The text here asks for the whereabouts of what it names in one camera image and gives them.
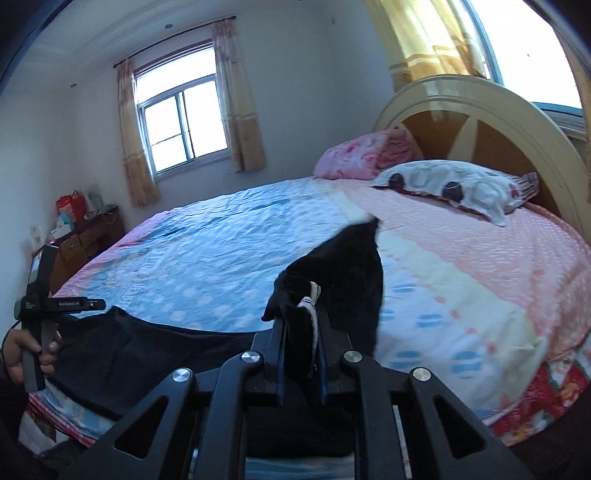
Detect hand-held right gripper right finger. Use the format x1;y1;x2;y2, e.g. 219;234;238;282
316;308;536;480

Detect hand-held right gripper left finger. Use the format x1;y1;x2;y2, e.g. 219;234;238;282
60;318;290;480

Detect black pants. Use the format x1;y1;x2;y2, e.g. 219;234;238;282
46;218;385;457

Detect person's left forearm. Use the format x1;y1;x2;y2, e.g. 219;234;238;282
0;376;33;467

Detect person's left hand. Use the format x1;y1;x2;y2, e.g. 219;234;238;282
2;327;63;386

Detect brown wooden desk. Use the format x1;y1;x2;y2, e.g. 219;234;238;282
32;205;126;296

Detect red paper bag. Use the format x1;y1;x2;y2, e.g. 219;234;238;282
56;189;88;222

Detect bed with patterned sheet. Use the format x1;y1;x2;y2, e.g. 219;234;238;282
28;175;591;448

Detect narrow beige curtain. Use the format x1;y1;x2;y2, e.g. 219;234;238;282
115;58;161;208
212;21;267;174

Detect folded pink floral blanket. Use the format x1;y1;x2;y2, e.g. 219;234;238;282
314;129;423;181

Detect red floral bed skirt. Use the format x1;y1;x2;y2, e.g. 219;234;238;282
480;337;591;446

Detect white patterned pillow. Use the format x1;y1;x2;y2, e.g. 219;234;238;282
372;159;527;227

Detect striped pillow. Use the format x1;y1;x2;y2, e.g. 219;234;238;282
508;172;540;206

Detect black curtain rod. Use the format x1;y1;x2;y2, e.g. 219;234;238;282
113;37;215;69

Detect cream and wood headboard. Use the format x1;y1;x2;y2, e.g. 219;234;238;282
372;74;591;245

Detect wide yellow curtain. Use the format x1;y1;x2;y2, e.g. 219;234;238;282
365;0;492;93

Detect large bright window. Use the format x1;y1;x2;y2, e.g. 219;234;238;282
464;0;583;109

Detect yellow curtain with pale bands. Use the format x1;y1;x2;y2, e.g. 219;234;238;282
556;25;591;141

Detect sliding window with grey frame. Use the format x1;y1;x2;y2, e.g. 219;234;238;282
133;41;232;182

